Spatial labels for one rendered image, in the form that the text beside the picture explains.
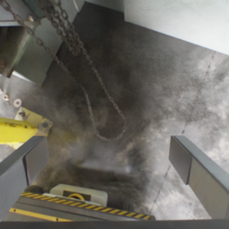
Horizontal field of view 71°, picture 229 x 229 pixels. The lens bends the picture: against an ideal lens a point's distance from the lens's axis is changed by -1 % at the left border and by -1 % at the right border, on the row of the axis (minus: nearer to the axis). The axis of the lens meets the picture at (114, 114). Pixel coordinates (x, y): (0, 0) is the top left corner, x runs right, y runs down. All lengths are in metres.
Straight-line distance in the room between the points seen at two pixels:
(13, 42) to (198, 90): 0.93
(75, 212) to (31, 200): 0.16
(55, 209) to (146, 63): 0.83
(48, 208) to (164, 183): 0.55
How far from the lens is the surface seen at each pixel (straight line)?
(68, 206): 0.65
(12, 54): 0.87
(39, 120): 1.03
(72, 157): 0.95
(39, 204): 0.69
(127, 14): 1.09
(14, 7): 0.61
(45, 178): 1.03
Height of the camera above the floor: 0.89
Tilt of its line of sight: 79 degrees down
